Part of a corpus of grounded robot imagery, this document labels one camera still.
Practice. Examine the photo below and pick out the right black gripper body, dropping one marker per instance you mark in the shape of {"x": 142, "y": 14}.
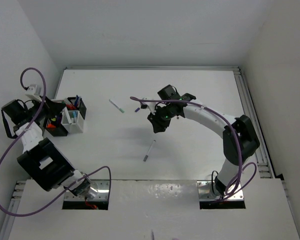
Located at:
{"x": 165, "y": 112}

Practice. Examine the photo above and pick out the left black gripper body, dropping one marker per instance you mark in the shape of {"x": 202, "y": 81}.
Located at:
{"x": 32, "y": 111}

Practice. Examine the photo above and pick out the purple cap black highlighter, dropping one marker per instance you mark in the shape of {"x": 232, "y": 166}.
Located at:
{"x": 59, "y": 118}

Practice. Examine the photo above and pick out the orange cap black highlighter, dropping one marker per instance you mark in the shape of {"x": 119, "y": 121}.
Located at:
{"x": 50, "y": 126}

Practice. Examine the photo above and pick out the red gel pen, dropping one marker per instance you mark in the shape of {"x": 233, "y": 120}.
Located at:
{"x": 69, "y": 105}

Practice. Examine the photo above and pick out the blue clear pen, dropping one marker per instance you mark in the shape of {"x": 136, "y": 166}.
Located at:
{"x": 76, "y": 101}

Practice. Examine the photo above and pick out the grey tip white marker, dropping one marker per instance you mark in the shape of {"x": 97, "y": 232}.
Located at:
{"x": 149, "y": 150}

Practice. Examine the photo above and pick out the mint cap white marker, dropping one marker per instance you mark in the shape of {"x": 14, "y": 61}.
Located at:
{"x": 116, "y": 106}

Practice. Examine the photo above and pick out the teal cap white marker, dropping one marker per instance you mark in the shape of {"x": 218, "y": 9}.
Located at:
{"x": 67, "y": 115}

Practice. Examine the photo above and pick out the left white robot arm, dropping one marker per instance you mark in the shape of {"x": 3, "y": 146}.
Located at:
{"x": 40, "y": 158}

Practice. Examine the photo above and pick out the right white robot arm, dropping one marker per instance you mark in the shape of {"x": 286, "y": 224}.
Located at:
{"x": 238, "y": 134}

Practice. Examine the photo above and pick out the black and white pen organizer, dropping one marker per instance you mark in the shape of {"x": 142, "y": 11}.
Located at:
{"x": 64, "y": 128}

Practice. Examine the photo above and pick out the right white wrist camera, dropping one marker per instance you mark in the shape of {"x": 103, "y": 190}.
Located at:
{"x": 147, "y": 104}

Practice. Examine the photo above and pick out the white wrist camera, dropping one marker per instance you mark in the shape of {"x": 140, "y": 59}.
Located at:
{"x": 147, "y": 104}
{"x": 33, "y": 92}

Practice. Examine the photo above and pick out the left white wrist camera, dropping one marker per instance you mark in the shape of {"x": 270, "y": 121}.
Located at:
{"x": 33, "y": 92}

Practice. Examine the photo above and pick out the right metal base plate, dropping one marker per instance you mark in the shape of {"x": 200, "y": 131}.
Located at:
{"x": 206, "y": 194}

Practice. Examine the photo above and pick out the metal base plate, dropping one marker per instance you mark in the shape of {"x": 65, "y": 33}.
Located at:
{"x": 98, "y": 192}
{"x": 206, "y": 194}

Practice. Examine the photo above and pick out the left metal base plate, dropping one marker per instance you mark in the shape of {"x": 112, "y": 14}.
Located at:
{"x": 98, "y": 192}

